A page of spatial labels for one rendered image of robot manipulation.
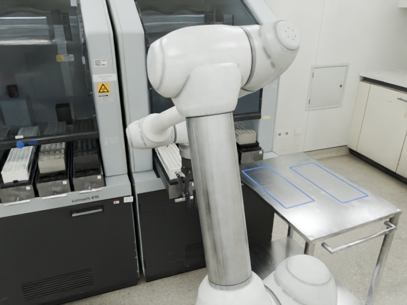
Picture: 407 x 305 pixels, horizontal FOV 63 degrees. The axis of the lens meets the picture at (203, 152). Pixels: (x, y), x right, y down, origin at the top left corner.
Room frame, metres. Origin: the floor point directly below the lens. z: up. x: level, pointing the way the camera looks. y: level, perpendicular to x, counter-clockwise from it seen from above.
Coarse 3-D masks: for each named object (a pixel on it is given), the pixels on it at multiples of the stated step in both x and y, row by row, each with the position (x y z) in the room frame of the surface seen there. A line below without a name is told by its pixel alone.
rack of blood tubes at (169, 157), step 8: (160, 152) 1.50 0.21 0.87; (168, 152) 1.50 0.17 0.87; (176, 152) 1.50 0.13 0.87; (160, 160) 1.49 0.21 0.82; (168, 160) 1.41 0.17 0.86; (176, 160) 1.41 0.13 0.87; (168, 168) 1.33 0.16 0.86; (176, 168) 1.33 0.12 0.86; (176, 176) 1.32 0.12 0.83; (184, 176) 1.34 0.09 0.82
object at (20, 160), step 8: (16, 152) 1.50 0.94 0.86; (24, 152) 1.50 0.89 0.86; (32, 152) 1.57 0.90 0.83; (8, 160) 1.41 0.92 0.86; (16, 160) 1.40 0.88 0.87; (24, 160) 1.41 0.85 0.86; (32, 160) 1.48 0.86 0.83; (8, 168) 1.32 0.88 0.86; (16, 168) 1.32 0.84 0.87; (24, 168) 1.33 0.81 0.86; (8, 176) 1.28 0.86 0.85; (16, 176) 1.29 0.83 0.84; (24, 176) 1.30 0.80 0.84
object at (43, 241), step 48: (96, 0) 1.70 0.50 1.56; (96, 48) 1.48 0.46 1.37; (96, 96) 1.47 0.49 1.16; (96, 192) 1.37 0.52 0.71; (0, 240) 1.22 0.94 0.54; (48, 240) 1.28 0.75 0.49; (96, 240) 1.36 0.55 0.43; (0, 288) 1.20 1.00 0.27; (48, 288) 1.27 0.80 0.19; (96, 288) 1.34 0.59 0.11
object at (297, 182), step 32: (288, 160) 1.50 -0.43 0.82; (256, 192) 1.20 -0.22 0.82; (288, 192) 1.20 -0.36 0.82; (320, 192) 1.20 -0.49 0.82; (352, 192) 1.20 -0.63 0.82; (288, 224) 1.00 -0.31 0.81; (320, 224) 0.98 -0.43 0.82; (352, 224) 0.98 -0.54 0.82; (384, 224) 1.05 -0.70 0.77; (256, 256) 1.41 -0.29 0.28; (288, 256) 1.41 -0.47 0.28; (384, 256) 1.06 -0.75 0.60
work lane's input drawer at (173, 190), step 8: (152, 152) 1.63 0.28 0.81; (160, 168) 1.44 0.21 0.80; (160, 176) 1.43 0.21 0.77; (168, 184) 1.29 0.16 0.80; (176, 184) 1.29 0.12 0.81; (184, 184) 1.30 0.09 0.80; (192, 184) 1.31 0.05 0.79; (168, 192) 1.28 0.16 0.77; (176, 192) 1.29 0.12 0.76; (192, 192) 1.31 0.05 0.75; (176, 200) 1.24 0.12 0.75; (184, 200) 1.25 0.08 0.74
